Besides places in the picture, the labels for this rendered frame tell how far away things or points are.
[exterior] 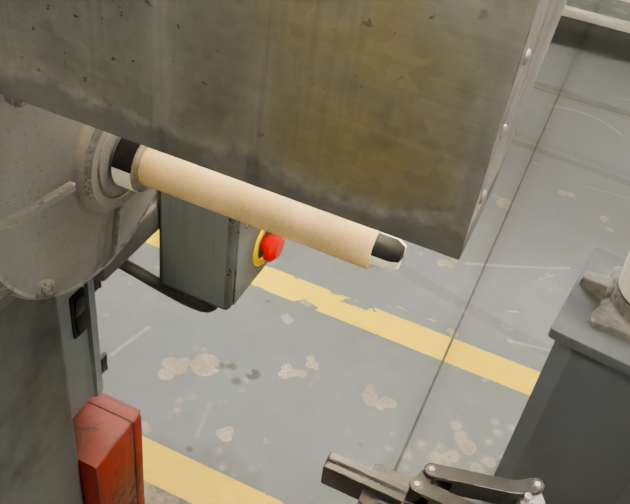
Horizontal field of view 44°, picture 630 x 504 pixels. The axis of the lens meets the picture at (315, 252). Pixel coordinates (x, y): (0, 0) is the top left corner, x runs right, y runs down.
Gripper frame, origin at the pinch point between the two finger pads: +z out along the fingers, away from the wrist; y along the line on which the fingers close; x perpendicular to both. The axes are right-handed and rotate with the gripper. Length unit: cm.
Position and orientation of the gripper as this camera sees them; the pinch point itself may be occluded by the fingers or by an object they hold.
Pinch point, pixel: (364, 484)
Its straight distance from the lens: 67.0
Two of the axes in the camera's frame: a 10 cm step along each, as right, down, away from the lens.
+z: -9.1, -3.5, 2.4
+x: 0.6, -6.8, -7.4
